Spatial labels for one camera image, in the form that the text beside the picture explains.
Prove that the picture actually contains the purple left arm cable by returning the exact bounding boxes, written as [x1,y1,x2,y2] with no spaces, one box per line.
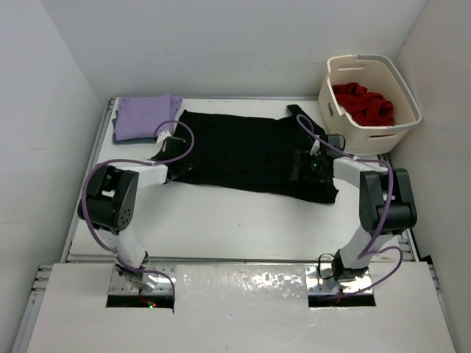
[80,120,195,297]

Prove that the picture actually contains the white front cover panel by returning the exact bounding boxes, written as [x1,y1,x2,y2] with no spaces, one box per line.
[28,263,454,352]

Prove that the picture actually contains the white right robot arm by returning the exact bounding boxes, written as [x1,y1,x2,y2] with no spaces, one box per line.
[290,135,417,282]

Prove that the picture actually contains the lavender garment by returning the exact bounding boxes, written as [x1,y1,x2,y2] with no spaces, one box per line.
[113,94,183,143]

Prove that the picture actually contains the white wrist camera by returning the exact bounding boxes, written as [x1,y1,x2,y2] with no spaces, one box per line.
[155,130,172,144]
[310,140,321,155]

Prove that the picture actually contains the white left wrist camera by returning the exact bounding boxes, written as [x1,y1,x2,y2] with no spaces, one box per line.
[155,130,172,144]

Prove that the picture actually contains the red garment in basket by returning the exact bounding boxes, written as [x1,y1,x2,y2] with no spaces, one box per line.
[332,82,395,126]

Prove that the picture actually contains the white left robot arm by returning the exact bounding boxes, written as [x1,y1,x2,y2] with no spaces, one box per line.
[77,136,194,289]

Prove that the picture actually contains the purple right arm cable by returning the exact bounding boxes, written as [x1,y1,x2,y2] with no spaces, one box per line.
[296,114,403,297]

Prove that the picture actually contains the cream perforated laundry basket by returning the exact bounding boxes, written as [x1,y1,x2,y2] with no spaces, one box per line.
[318,54,422,156]

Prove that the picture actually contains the aluminium table edge rail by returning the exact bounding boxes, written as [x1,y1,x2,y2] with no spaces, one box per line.
[60,97,118,263]

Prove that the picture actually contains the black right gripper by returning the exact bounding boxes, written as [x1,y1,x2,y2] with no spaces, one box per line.
[288,150,330,184]

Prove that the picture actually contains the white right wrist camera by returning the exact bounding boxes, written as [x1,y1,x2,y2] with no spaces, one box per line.
[310,140,321,155]

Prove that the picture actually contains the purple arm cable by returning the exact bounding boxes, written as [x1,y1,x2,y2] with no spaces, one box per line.
[296,114,403,297]
[80,120,195,297]

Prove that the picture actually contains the black garment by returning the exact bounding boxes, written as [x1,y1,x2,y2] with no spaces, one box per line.
[174,104,338,204]

